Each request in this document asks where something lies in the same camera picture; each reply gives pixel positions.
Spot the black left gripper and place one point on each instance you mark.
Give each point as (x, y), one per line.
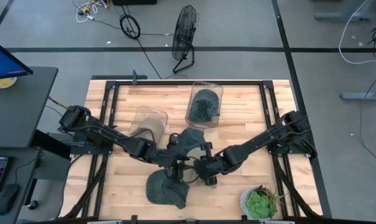
(170, 157)

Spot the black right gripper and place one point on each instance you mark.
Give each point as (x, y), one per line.
(209, 166)

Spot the dark green cap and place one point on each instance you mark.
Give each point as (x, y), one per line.
(190, 138)
(163, 193)
(203, 105)

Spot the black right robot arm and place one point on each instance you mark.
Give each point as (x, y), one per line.
(259, 140)

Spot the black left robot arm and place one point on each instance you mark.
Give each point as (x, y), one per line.
(113, 135)

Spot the clear plastic bin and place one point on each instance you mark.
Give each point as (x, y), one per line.
(163, 116)
(220, 90)

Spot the potted green succulent plant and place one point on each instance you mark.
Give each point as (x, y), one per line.
(259, 203)

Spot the black floor fan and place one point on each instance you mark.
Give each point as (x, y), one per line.
(184, 32)

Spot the black desk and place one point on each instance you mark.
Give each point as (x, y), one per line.
(16, 109)

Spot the grey desk leg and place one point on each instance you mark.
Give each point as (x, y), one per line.
(361, 95)
(343, 15)

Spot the black computer mouse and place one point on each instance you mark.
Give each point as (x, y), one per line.
(7, 199)

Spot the yellow bowl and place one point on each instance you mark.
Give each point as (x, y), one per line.
(2, 82)

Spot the computer monitor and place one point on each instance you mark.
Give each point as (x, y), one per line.
(2, 62)

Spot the black aluminium table frame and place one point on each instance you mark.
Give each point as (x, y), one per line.
(187, 82)

